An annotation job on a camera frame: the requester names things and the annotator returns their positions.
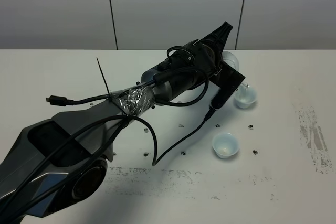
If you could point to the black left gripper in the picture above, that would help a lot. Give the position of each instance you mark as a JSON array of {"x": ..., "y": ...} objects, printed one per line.
[{"x": 207, "y": 51}]

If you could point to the pale blue porcelain teapot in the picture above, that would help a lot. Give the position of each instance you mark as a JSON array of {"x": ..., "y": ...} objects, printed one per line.
[{"x": 230, "y": 59}]

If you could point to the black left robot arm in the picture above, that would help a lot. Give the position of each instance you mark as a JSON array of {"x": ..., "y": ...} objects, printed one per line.
[{"x": 61, "y": 161}]

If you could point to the pale blue porcelain teacup far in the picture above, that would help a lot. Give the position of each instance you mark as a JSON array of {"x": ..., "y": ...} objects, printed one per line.
[{"x": 245, "y": 96}]

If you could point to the pale blue porcelain teacup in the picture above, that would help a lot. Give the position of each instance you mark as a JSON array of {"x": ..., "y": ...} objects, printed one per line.
[
  {"x": 225, "y": 145},
  {"x": 245, "y": 96}
]

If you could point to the pale blue porcelain teacup near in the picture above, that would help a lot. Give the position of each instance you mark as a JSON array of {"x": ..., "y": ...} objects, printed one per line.
[{"x": 225, "y": 145}]

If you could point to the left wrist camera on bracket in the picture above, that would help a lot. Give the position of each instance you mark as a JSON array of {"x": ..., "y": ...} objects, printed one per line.
[{"x": 228, "y": 80}]

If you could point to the black cable tie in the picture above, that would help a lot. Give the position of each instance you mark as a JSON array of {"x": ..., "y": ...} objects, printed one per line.
[{"x": 104, "y": 80}]

